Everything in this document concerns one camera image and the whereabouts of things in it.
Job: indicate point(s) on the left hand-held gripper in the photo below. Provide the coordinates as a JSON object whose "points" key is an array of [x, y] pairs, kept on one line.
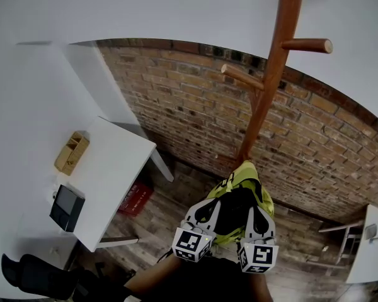
{"points": [[189, 244]]}

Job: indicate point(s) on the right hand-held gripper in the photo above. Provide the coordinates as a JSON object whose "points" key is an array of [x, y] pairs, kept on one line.
{"points": [[260, 256]]}

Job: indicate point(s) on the yellow-green black backpack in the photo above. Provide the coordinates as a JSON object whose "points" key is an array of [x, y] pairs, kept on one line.
{"points": [[249, 175]]}

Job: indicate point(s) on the wooden coat stand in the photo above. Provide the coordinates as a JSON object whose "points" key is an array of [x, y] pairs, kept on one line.
{"points": [[274, 68]]}

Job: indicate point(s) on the person's right forearm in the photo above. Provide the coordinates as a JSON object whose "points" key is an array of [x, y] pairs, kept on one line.
{"points": [[264, 289]]}

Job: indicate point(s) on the person's left forearm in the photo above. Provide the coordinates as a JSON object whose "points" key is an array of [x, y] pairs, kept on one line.
{"points": [[157, 275]]}

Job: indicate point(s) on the person's black clothing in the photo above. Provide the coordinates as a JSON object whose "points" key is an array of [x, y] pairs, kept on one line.
{"points": [[208, 282]]}

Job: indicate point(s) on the red box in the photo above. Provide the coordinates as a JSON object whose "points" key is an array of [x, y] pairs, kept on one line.
{"points": [[137, 198]]}

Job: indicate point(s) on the white desk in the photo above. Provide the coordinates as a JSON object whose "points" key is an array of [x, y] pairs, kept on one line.
{"points": [[113, 168]]}

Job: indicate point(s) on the small white grey device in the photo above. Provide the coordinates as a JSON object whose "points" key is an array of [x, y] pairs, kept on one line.
{"points": [[370, 231]]}

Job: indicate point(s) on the small white table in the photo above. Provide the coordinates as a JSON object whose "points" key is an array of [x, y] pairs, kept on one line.
{"points": [[370, 263]]}

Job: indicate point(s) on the black box with grey lid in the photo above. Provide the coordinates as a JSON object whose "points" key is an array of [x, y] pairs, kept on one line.
{"points": [[66, 209]]}

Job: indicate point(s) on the wooden desk organizer box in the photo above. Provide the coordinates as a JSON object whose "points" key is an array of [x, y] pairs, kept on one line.
{"points": [[71, 154]]}

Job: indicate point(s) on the small white round gadget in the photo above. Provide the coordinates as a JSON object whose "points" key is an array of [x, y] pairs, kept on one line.
{"points": [[53, 194]]}

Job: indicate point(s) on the black mesh office chair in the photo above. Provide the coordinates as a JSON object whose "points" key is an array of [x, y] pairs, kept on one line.
{"points": [[34, 275]]}

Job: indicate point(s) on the light wooden frame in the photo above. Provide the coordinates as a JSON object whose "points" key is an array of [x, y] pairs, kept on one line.
{"points": [[340, 228]]}

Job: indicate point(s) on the white wall socket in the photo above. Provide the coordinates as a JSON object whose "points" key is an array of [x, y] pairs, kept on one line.
{"points": [[54, 250]]}

